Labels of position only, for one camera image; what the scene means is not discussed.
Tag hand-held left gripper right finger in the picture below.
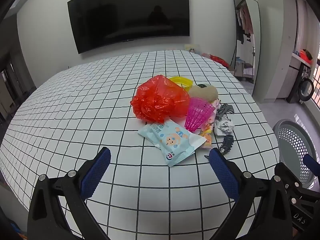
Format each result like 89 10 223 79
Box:
209 148 293 240

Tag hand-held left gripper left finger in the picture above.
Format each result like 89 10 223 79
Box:
27 147 112 240

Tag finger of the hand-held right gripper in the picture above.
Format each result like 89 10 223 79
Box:
303 154 320 172
274 163 304 189

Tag grey perforated laundry basket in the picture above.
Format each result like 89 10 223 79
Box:
272 119 320 189

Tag black hair clip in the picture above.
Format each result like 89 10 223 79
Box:
219 135 234 154

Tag orange snack wrapper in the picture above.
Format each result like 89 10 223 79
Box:
198 123 213 150

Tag light blue wet wipe packet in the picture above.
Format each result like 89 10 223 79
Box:
138 119 207 167

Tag pink plastic mesh net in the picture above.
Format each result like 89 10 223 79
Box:
184 97 216 133

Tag grey cloth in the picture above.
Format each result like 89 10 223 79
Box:
215 104 235 122

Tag washing machine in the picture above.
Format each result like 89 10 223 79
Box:
287 64 315 103

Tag beige fluffy plush pad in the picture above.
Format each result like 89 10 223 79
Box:
188 84 219 104

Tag red plastic bag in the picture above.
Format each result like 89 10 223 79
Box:
130 75 191 124

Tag yellow plastic bowl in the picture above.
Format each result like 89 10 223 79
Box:
169 76 194 92

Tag small red bag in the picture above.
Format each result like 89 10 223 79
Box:
202 53 231 69

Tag tall standing mirror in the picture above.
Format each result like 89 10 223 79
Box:
232 0 261 97

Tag black wall television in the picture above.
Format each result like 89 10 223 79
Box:
67 0 190 55

